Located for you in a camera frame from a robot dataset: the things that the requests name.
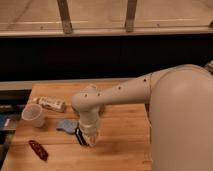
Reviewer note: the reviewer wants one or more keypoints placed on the blue sponge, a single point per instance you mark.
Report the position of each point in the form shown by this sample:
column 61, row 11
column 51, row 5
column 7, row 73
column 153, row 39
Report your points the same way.
column 69, row 126

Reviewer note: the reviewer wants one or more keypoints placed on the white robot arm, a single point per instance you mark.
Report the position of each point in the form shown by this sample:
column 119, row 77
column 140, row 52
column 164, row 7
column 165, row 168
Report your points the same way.
column 180, row 101

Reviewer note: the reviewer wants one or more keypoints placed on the dark red chip bag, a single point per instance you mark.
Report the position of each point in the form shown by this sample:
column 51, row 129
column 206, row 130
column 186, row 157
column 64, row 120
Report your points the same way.
column 38, row 149

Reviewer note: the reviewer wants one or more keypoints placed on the left metal railing post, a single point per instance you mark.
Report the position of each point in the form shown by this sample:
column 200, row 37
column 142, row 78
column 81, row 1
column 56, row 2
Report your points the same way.
column 65, row 16

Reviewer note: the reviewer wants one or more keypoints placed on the black white striped eraser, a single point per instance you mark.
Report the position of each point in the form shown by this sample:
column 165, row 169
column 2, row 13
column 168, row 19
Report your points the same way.
column 80, row 138

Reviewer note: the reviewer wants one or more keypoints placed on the right metal railing post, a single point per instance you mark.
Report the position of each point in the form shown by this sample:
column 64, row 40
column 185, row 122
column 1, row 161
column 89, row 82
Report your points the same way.
column 130, row 15

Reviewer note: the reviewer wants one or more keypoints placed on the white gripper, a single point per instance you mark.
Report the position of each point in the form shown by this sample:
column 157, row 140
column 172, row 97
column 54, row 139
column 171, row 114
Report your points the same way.
column 90, row 132

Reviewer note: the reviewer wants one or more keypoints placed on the white snack packet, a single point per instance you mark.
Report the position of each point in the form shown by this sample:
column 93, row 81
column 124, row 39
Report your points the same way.
column 51, row 103

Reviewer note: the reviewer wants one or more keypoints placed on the metal railing post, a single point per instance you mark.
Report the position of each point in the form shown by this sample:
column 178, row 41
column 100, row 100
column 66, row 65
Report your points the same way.
column 130, row 15
column 65, row 16

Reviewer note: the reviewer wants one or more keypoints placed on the translucent plastic cup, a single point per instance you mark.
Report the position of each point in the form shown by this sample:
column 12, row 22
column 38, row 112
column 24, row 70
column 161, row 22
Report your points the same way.
column 33, row 114

